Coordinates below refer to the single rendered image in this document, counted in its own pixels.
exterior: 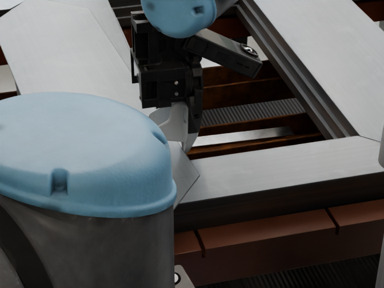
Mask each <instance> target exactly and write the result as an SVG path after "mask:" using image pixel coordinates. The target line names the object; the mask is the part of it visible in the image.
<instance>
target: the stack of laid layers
mask: <svg viewBox="0 0 384 288"><path fill-rule="evenodd" d="M50 1H55V2H60V3H66V4H70V5H75V6H80V7H85V8H89V9H90V11H91V12H92V14H93V15H94V16H95V18H96V20H97V21H98V23H99V24H100V26H101V27H102V28H103V30H104V32H105V33H106V35H107V36H108V38H109V39H110V40H111V42H112V44H113V45H114V47H115V48H116V50H117V51H118V52H119V54H120V56H121V57H122V59H123V60H124V62H125V63H126V65H127V66H128V68H129V69H130V71H131V58H130V47H129V44H128V42H127V40H126V37H125V35H124V33H123V31H122V28H121V27H125V26H131V11H142V10H143V9H142V5H141V0H50ZM233 14H236V15H237V16H238V18H239V19H240V20H241V22H242V23H243V25H244V26H245V28H246V29H247V30H248V32H249V33H250V34H251V36H252V37H253V38H254V40H255V41H256V43H257V44H258V46H259V47H260V48H261V50H262V51H263V52H264V54H265V56H267V58H268V60H269V61H270V62H271V64H272V65H273V66H274V68H275V69H276V71H277V72H278V74H279V75H280V76H281V78H282V79H283V80H284V82H285V83H286V84H287V86H288V87H289V89H290V90H291V92H292V93H293V94H294V96H295V97H296V99H297V100H298V101H299V103H300V104H301V105H302V107H303V108H304V110H305V111H306V112H307V114H308V115H309V117H310V118H311V119H312V121H313V122H314V123H315V125H316V126H317V128H318V129H319V130H320V132H321V133H322V135H323V136H324V137H325V139H326V140H330V139H337V138H345V137H352V136H357V135H358V133H357V132H356V131H355V130H354V128H353V127H352V125H351V124H350V123H349V122H348V120H347V119H346V118H345V117H344V115H343V114H342V113H341V112H340V110H339V109H338V108H337V107H336V105H335V104H334V103H333V101H332V100H331V99H330V98H329V96H328V95H327V94H326V93H325V91H324V90H323V88H321V86H320V85H319V83H318V82H317V81H316V80H315V79H314V77H313V76H312V75H311V74H310V72H309V71H308V69H307V68H306V67H305V66H304V64H303V63H302V62H301V61H300V59H299V58H298V57H297V56H296V54H295V53H294V52H293V51H292V49H291V48H290V46H289V45H288V44H287V43H286V42H285V40H284V39H283V38H282V37H281V35H280V34H279V32H277V30H276V29H275V27H274V26H273V25H272V24H271V22H270V21H269V20H268V19H267V18H266V16H265V15H264V13H263V12H262V11H261V10H260V8H259V7H258V6H257V5H256V3H255V2H254V1H253V0H239V1H237V2H236V3H235V4H233V5H232V6H231V7H230V8H229V9H227V10H226V11H225V12H224V13H223V14H221V15H220V16H223V15H233ZM358 136H359V135H358ZM378 199H384V172H381V173H374V174H367V175H360V176H356V177H349V178H342V179H335V180H330V181H323V182H317V183H310V184H305V185H298V186H291V187H284V188H280V189H273V190H266V191H259V192H254V193H247V194H241V195H234V196H229V197H222V198H215V199H208V200H204V201H196V202H190V203H183V204H179V205H178V206H177V207H176V208H175V209H174V233H180V232H184V231H191V230H194V232H195V234H197V230H198V229H204V228H208V227H216V226H222V225H229V224H233V223H240V222H246V221H253V220H257V219H264V218H270V217H277V216H282V215H288V214H295V213H301V212H306V211H312V210H319V209H325V210H326V212H327V209H328V208H330V207H337V206H343V205H350V204H354V203H361V202H367V201H374V200H378Z"/></svg>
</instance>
